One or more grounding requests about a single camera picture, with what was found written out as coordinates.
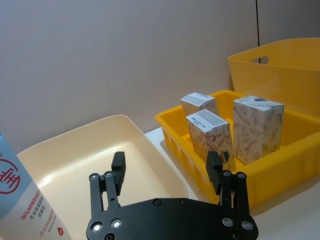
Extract white and blue tube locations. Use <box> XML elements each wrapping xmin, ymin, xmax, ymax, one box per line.
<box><xmin>0</xmin><ymin>133</ymin><xmax>73</xmax><ymax>240</ymax></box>

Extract yellow plastic tub with handle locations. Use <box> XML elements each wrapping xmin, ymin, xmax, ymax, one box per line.
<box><xmin>227</xmin><ymin>37</ymin><xmax>320</xmax><ymax>118</ymax></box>

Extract yellow plastic crate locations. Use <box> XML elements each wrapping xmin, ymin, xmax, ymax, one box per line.
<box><xmin>154</xmin><ymin>89</ymin><xmax>320</xmax><ymax>216</ymax></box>

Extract thin black cable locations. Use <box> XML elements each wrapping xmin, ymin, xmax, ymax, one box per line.
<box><xmin>255</xmin><ymin>0</ymin><xmax>263</xmax><ymax>65</ymax></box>

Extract white leaf-print carton, orange emblem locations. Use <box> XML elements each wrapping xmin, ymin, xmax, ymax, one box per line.
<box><xmin>185</xmin><ymin>108</ymin><xmax>237</xmax><ymax>173</ymax></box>

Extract cream plastic tray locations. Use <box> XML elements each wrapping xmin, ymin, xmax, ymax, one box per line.
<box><xmin>16</xmin><ymin>114</ymin><xmax>189</xmax><ymax>240</ymax></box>

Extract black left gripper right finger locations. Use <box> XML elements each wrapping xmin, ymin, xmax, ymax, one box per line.
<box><xmin>205</xmin><ymin>150</ymin><xmax>252</xmax><ymax>216</ymax></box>

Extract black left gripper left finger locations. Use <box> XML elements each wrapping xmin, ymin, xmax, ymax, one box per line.
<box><xmin>89</xmin><ymin>151</ymin><xmax>127</xmax><ymax>219</ymax></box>

